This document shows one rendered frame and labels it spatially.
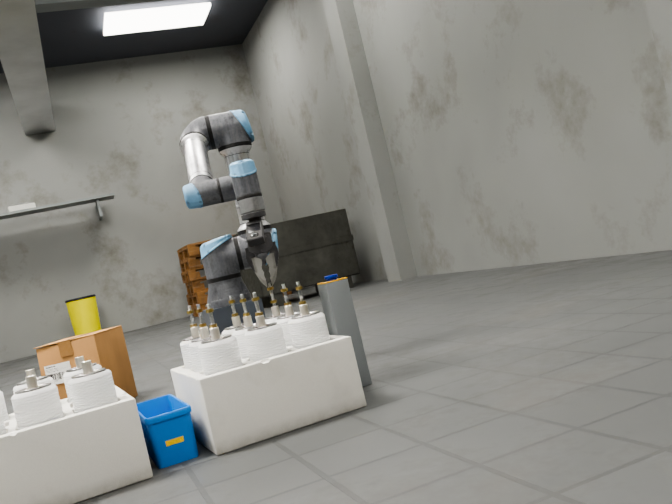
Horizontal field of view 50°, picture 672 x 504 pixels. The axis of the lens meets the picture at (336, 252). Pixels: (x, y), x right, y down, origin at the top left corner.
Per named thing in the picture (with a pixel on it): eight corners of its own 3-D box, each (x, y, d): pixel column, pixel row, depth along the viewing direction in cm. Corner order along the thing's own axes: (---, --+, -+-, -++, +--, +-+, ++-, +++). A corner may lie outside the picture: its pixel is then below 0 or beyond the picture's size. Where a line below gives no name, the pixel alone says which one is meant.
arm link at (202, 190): (171, 117, 246) (181, 188, 207) (203, 110, 247) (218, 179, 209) (179, 147, 253) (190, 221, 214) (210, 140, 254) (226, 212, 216)
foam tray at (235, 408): (184, 432, 200) (169, 369, 200) (312, 392, 215) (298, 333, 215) (217, 456, 164) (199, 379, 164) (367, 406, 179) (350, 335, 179)
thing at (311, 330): (341, 383, 178) (324, 312, 178) (303, 392, 178) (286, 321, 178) (339, 377, 188) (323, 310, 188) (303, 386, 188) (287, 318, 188)
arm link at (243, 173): (254, 161, 211) (254, 156, 203) (262, 197, 211) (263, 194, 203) (227, 166, 210) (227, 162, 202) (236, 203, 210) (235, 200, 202)
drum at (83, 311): (105, 337, 918) (95, 294, 918) (106, 338, 884) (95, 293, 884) (75, 345, 906) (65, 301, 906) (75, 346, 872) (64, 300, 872)
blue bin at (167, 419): (140, 449, 191) (129, 405, 191) (180, 436, 195) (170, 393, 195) (156, 471, 163) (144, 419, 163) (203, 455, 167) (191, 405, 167)
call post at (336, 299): (341, 388, 210) (316, 284, 210) (362, 381, 212) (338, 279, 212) (350, 390, 203) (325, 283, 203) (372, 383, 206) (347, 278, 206)
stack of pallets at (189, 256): (278, 294, 997) (263, 231, 997) (295, 293, 916) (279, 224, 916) (189, 316, 955) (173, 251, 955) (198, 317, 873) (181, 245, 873)
